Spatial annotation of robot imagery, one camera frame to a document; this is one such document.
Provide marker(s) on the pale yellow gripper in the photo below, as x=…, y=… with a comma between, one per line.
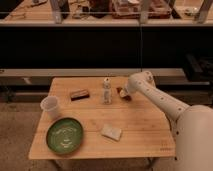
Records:
x=123, y=93

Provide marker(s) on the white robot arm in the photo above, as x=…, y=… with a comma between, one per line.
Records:
x=194, y=123

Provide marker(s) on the white sponge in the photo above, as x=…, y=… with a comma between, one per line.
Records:
x=111, y=132

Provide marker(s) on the white spice bottle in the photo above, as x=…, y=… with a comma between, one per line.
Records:
x=107, y=98

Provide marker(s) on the brown black eraser block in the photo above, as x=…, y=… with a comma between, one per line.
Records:
x=80, y=94

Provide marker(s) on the wooden folding table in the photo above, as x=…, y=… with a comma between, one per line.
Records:
x=145, y=129

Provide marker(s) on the green plate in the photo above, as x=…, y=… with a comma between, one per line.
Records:
x=64, y=136

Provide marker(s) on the translucent plastic cup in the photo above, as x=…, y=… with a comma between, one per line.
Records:
x=50, y=105

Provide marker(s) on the long background shelf bench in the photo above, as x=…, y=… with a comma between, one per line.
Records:
x=44, y=39

